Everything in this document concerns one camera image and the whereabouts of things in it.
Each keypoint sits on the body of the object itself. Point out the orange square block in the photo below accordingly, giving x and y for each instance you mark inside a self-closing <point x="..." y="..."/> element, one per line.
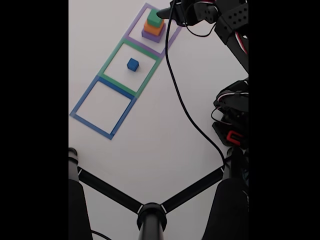
<point x="152" y="30"/>

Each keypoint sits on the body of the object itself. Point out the green tape square frame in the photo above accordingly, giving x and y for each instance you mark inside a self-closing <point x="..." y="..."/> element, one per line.
<point x="111" y="57"/>

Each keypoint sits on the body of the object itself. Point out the purple square block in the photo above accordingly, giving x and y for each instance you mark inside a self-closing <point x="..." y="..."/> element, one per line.
<point x="151" y="38"/>

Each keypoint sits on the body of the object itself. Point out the black camera tripod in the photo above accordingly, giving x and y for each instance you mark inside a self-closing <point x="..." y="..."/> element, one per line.
<point x="151" y="220"/>

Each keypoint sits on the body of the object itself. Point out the red table clamp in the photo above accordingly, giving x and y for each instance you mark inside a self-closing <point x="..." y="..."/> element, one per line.
<point x="234" y="138"/>

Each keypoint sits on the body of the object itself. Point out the blue tape square frame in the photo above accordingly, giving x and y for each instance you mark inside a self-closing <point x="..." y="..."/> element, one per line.
<point x="91" y="126"/>

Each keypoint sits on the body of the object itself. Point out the purple tape square frame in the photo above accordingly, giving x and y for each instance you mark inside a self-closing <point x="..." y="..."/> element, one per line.
<point x="143" y="47"/>

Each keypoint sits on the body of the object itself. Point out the small blue cube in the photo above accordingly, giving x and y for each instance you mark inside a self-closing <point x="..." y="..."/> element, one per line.
<point x="132" y="64"/>

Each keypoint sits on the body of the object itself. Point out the green cube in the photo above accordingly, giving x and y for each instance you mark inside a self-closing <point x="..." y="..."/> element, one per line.
<point x="153" y="18"/>

